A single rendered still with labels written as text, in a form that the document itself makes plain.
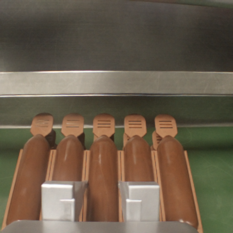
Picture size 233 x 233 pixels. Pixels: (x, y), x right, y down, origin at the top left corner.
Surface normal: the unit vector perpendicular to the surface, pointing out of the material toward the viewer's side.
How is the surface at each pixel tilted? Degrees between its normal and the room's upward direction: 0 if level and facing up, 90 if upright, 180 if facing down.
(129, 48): 90
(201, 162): 2
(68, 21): 90
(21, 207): 2
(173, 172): 16
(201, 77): 55
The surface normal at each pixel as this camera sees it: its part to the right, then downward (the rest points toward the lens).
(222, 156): 0.03, -0.73
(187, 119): 0.04, 0.69
